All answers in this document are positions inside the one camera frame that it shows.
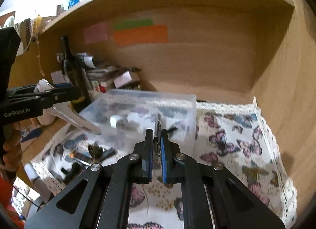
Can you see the finger of the left gripper white tape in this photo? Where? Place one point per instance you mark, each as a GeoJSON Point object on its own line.
{"type": "Point", "coordinates": [63, 86]}

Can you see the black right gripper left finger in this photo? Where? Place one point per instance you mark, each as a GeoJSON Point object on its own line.
{"type": "Point", "coordinates": [143, 167]}

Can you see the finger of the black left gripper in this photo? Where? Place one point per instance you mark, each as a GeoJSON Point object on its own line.
{"type": "Point", "coordinates": [57, 96]}

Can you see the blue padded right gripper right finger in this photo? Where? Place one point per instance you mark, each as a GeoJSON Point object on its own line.
{"type": "Point", "coordinates": [168, 151]}

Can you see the small metal clip item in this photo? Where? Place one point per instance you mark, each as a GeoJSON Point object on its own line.
{"type": "Point", "coordinates": [156, 140]}

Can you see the white handheld massager device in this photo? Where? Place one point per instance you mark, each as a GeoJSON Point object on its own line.
{"type": "Point", "coordinates": [65, 112]}

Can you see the silver metal cylinder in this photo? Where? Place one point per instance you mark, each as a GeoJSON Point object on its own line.
{"type": "Point", "coordinates": [122, 123]}

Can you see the person's left hand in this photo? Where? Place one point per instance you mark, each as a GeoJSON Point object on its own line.
{"type": "Point", "coordinates": [12, 148]}

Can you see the dark glass bottle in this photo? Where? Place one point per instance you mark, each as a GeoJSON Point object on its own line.
{"type": "Point", "coordinates": [74, 73]}

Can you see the clear plastic storage bin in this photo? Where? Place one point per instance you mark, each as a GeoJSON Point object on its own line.
{"type": "Point", "coordinates": [178, 114]}

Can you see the stack of books and papers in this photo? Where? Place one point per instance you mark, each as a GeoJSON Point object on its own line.
{"type": "Point", "coordinates": [95, 69]}

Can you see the black round perforated cap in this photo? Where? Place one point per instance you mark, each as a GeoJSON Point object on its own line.
{"type": "Point", "coordinates": [95, 151]}

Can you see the butterfly print lace tablecloth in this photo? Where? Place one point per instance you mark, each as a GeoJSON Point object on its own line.
{"type": "Point", "coordinates": [236, 136]}

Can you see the pink sticky paper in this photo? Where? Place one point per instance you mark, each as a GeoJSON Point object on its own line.
{"type": "Point", "coordinates": [96, 33]}

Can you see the small white cardboard box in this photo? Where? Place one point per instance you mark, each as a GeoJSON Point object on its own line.
{"type": "Point", "coordinates": [123, 79]}

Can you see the green sticky paper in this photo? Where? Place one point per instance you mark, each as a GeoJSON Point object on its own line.
{"type": "Point", "coordinates": [131, 24]}

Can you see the orange sticky paper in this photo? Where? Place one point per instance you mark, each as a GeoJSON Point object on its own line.
{"type": "Point", "coordinates": [155, 34]}

